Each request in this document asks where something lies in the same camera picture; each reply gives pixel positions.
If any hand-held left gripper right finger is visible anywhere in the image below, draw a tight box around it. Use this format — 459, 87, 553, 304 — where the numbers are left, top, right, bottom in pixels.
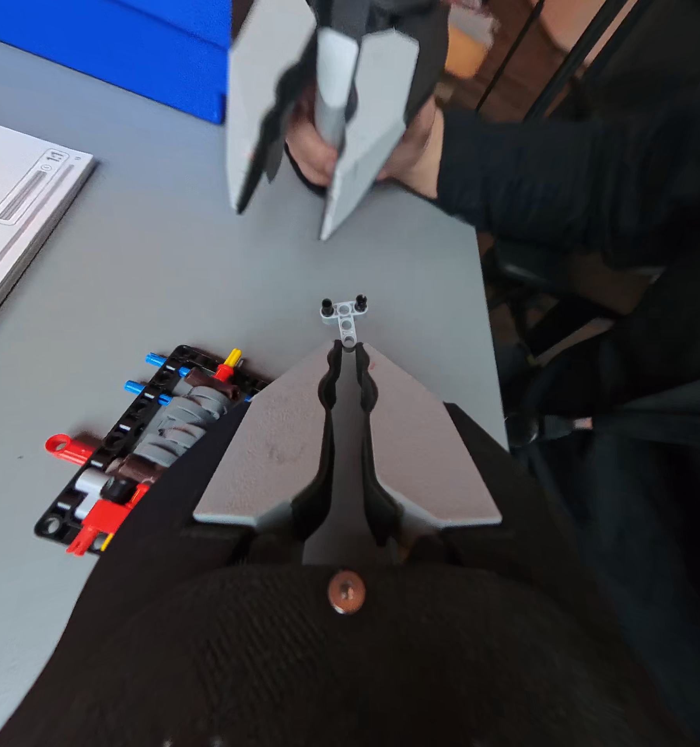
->
355, 341, 504, 549

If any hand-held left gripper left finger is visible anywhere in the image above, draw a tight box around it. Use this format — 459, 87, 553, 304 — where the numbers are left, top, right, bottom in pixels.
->
192, 340, 344, 544

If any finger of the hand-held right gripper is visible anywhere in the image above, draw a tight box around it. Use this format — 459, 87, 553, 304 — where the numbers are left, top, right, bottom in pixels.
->
318, 28, 422, 241
226, 0, 320, 215

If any lego engine frame assembly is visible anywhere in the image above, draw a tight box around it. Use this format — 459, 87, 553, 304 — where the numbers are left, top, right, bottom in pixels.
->
34, 344, 272, 556

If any grey T-shaped lego beam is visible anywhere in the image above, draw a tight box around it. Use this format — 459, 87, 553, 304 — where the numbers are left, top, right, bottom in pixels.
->
320, 295, 370, 346

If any person's right forearm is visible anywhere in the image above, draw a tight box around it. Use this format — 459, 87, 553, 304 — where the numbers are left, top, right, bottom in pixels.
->
437, 111, 700, 269

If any lego instruction booklet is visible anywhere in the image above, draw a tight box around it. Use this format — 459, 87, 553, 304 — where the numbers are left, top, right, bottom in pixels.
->
0, 117, 98, 339

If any person's right hand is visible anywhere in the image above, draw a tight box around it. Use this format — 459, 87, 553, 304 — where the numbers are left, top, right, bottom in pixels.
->
285, 96, 445, 199

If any blue plastic storage bin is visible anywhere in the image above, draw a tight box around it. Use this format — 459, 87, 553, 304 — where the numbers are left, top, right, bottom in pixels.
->
0, 0, 234, 125

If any black office chair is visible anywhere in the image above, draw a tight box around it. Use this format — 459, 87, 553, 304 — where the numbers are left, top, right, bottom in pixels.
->
484, 233, 666, 363

